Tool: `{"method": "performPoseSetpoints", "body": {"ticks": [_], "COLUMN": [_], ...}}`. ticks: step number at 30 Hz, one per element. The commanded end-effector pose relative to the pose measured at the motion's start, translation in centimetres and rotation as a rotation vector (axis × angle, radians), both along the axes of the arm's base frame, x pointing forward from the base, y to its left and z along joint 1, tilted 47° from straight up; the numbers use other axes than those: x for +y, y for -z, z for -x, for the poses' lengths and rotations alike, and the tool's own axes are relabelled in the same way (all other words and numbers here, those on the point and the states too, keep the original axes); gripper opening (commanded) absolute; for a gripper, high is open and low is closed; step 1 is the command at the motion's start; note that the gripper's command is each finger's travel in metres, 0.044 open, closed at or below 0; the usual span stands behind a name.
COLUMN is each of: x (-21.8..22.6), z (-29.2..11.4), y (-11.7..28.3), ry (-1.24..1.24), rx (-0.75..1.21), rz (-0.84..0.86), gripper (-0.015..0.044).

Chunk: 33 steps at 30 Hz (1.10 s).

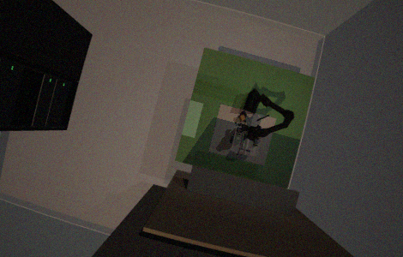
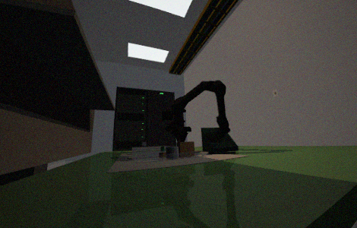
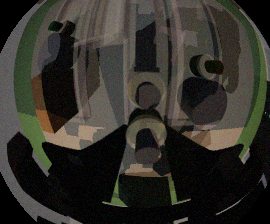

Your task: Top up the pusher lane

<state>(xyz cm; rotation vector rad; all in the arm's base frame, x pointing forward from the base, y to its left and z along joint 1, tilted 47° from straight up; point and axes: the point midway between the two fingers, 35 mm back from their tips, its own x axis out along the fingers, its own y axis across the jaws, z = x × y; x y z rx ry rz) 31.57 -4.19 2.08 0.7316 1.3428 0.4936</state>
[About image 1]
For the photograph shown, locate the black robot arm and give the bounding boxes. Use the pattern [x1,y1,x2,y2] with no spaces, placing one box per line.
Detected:
[246,94,294,140]

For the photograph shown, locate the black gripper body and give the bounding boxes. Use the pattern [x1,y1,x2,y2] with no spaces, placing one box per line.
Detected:
[241,124,254,132]

